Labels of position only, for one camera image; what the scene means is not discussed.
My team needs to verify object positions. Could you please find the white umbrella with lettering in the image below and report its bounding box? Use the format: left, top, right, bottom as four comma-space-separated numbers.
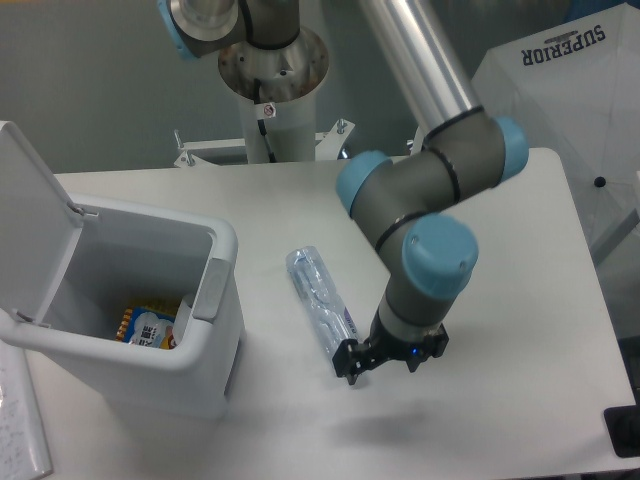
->
472, 4, 639, 258

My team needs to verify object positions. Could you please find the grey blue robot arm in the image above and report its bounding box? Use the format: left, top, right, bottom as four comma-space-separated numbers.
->
158, 1, 529, 381

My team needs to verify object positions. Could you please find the black cable on pedestal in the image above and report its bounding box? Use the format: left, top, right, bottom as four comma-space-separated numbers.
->
252, 78, 278, 164

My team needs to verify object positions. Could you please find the clear plastic wrapper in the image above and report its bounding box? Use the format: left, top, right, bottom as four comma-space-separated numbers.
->
173, 294, 195, 345

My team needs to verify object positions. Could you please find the crushed clear plastic bottle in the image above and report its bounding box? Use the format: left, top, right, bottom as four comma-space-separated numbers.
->
285, 246, 359, 363

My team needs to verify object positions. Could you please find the colourful snack package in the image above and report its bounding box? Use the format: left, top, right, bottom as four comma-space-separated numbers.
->
115, 298, 179, 350

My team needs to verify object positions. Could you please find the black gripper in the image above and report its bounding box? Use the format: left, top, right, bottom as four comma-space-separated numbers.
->
332, 319, 449, 386

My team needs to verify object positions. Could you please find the white metal base frame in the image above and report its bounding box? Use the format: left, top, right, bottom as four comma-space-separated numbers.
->
173, 118, 355, 168

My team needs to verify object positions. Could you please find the white trash can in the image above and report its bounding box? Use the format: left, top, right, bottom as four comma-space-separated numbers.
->
1, 121, 244, 418

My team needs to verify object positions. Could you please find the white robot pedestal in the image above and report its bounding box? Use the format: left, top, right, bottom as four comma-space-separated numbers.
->
218, 27, 329, 164

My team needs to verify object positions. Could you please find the black device at edge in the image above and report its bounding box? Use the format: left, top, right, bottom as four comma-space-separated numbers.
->
604, 405, 639, 458

